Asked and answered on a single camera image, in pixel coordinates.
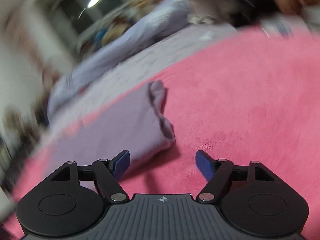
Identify black and beige jacket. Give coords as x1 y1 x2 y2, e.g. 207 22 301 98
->
188 0 279 28

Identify lavender blue duvet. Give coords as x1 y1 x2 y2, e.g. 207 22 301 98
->
47 0 191 121

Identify purple fleece sweater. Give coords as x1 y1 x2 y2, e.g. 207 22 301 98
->
45 80 175 176

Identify lilac patterned bed sheet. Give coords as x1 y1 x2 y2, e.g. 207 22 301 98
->
39 24 237 147

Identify window with grille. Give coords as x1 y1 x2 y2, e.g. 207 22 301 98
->
37 0 141 46

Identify pink fleece blanket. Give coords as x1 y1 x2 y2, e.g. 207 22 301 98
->
0 27 320 240

